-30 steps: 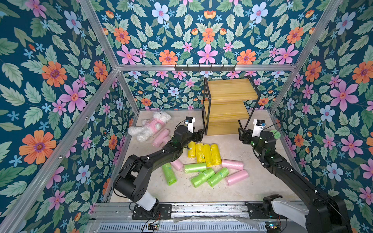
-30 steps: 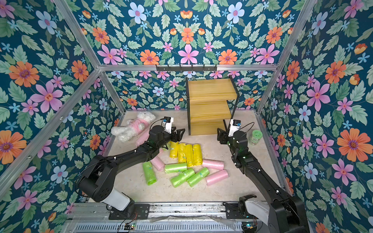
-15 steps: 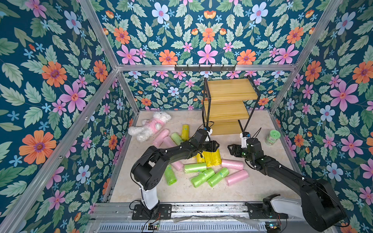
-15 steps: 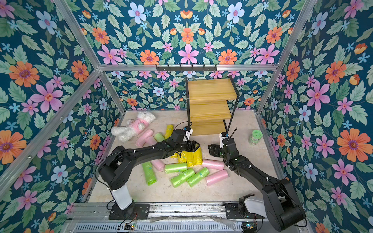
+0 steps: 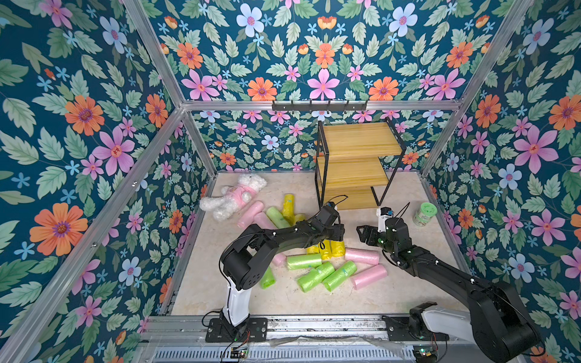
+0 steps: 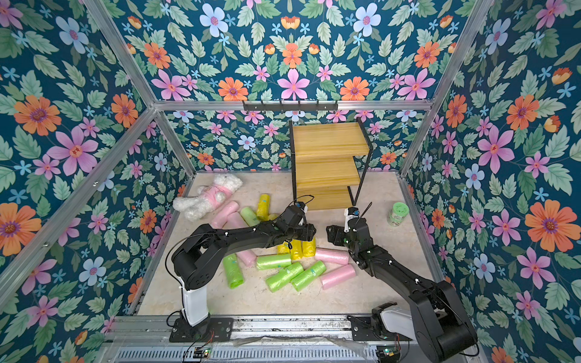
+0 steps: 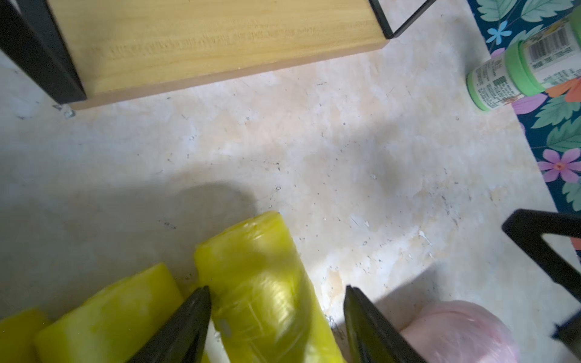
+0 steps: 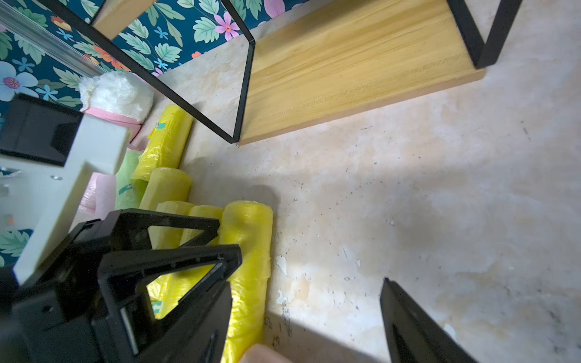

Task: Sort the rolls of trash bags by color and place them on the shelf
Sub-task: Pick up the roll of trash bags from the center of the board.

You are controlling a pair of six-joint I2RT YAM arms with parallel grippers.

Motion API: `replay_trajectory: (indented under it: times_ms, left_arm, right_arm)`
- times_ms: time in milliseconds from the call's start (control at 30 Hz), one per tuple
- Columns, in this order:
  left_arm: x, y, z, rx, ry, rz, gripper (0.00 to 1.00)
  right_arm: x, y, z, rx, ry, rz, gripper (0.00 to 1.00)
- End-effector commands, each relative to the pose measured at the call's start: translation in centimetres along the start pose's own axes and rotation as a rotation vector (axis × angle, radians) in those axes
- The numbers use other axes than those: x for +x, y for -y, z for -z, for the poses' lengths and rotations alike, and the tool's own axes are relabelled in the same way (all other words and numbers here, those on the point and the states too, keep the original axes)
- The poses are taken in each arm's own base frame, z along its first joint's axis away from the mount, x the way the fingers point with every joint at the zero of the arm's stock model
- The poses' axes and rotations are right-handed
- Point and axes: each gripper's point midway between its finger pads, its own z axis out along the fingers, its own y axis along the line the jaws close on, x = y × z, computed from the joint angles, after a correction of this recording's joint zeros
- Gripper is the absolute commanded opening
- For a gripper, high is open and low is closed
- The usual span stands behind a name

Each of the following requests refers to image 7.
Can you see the wooden shelf with black frame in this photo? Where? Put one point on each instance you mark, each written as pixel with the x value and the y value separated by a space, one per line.
pixel 92 53

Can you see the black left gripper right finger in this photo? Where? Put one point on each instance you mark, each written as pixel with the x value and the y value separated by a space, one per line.
pixel 371 337

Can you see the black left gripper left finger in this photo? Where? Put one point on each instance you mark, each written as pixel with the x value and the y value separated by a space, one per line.
pixel 183 337

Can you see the yellow trash bag roll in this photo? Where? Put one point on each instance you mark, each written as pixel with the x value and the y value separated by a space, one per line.
pixel 18 333
pixel 116 323
pixel 264 305

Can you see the pink trash bag roll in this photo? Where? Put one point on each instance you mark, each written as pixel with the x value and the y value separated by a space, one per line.
pixel 460 331

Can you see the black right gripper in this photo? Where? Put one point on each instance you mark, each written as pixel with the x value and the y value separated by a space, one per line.
pixel 526 229

